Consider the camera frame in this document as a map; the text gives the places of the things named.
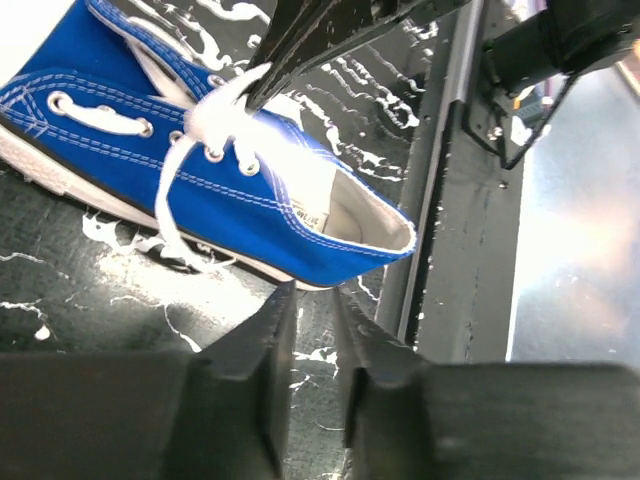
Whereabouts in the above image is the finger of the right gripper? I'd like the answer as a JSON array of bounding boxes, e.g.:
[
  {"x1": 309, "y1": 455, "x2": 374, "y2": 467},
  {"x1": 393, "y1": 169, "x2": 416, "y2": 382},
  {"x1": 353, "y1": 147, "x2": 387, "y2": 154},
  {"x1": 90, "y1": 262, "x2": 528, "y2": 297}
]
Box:
[{"x1": 247, "y1": 0, "x2": 468, "y2": 112}]

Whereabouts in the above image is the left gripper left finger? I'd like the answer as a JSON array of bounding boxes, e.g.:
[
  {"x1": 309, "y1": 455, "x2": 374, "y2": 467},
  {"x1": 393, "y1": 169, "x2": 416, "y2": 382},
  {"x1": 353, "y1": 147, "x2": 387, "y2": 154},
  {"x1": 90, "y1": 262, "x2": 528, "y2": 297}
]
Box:
[{"x1": 161, "y1": 282, "x2": 297, "y2": 479}]

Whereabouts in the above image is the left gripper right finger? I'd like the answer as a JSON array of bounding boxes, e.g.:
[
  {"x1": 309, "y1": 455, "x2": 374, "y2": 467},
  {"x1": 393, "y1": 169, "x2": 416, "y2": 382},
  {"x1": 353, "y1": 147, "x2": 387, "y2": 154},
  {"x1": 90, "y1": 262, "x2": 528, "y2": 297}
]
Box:
[{"x1": 332, "y1": 289, "x2": 435, "y2": 479}]

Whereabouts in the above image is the blue sneaker with white laces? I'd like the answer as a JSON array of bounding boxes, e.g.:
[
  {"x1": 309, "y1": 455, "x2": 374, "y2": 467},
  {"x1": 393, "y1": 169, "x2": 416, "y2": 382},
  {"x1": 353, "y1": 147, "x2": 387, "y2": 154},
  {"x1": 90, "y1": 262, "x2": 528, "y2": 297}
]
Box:
[{"x1": 1, "y1": 1, "x2": 416, "y2": 290}]

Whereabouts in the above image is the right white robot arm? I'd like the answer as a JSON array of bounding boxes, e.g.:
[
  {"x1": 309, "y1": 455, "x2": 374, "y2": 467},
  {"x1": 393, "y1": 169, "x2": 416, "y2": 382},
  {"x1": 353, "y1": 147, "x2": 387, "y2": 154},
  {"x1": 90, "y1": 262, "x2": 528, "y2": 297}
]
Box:
[{"x1": 247, "y1": 0, "x2": 639, "y2": 111}]

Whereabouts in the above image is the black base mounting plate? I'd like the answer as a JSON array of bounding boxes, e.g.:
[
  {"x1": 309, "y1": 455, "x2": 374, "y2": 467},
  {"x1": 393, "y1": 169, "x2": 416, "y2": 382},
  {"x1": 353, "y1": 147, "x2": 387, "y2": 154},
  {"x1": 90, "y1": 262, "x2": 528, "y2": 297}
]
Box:
[{"x1": 375, "y1": 1, "x2": 523, "y2": 363}]

